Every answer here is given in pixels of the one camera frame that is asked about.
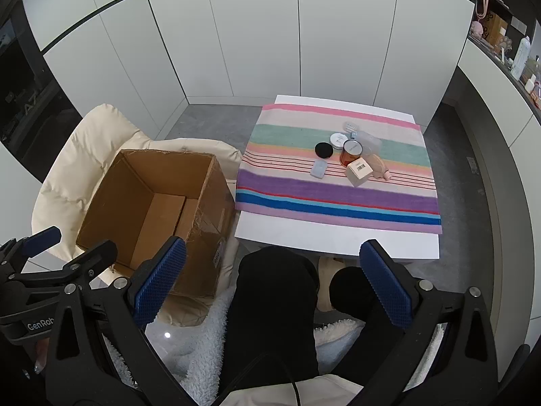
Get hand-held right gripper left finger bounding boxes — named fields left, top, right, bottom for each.
left=44, top=237, right=214, bottom=406

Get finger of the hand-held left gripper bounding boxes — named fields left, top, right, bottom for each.
left=0, top=226, right=63, bottom=274
left=8, top=240, right=118, bottom=293

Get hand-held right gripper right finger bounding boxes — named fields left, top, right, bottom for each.
left=338, top=239, right=499, bottom=406

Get brown cardboard box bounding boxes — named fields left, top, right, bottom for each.
left=76, top=149, right=236, bottom=301

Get small white barcode box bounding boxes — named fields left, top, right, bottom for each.
left=345, top=157, right=373, bottom=188

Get pink rounded compact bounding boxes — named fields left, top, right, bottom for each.
left=366, top=155, right=386, bottom=179

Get orange jar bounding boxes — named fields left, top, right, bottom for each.
left=339, top=139, right=363, bottom=168

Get frosted plastic bottle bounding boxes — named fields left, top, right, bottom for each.
left=355, top=131, right=382, bottom=160

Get person's right leg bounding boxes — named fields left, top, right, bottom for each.
left=327, top=264, right=406, bottom=387

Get white fluffy blanket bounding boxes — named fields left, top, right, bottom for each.
left=103, top=283, right=445, bottom=395

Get white table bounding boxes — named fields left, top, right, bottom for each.
left=234, top=95, right=440, bottom=263

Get black trousered legs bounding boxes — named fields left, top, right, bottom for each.
left=222, top=245, right=321, bottom=390

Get cream puffy armchair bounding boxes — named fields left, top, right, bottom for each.
left=31, top=104, right=243, bottom=327

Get striped pastel cloth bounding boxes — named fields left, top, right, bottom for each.
left=234, top=104, right=443, bottom=234

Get black glass panel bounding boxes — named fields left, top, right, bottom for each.
left=0, top=0, right=84, bottom=183

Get white bottle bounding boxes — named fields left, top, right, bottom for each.
left=512, top=36, right=533, bottom=80

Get brown carton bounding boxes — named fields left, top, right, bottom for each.
left=484, top=10, right=511, bottom=46

